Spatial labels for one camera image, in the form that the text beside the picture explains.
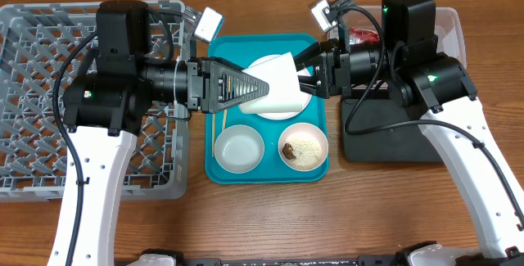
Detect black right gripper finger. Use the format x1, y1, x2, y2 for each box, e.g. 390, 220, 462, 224
298, 75, 328, 97
293, 43, 322, 70

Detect white round plate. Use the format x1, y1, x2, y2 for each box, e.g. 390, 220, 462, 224
250, 54, 312, 120

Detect white paper cup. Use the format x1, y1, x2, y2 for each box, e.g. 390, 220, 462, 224
239, 52, 301, 114

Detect red candy wrapper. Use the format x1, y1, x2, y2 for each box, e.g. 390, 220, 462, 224
349, 27, 380, 45

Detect pink bowl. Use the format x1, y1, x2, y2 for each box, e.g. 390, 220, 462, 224
278, 123, 328, 172

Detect grey round bowl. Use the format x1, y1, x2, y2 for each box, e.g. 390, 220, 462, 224
213, 124, 265, 174

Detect white rice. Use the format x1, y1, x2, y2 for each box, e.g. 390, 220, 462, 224
284, 138, 323, 170

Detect brown food piece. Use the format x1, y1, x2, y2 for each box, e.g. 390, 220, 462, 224
282, 142, 296, 160

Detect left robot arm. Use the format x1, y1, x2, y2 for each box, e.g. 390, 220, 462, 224
48, 0, 269, 265

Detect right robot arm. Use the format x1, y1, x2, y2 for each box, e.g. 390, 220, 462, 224
294, 0, 523, 265

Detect black waste tray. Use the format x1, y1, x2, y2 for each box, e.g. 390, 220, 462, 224
341, 89, 442, 163

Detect teal plastic tray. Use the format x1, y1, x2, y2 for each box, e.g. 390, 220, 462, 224
205, 34, 329, 185

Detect clear plastic bin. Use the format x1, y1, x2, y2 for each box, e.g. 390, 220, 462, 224
327, 6, 467, 68

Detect grey plastic dish rack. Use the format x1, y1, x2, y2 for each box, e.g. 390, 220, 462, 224
1, 2, 190, 202

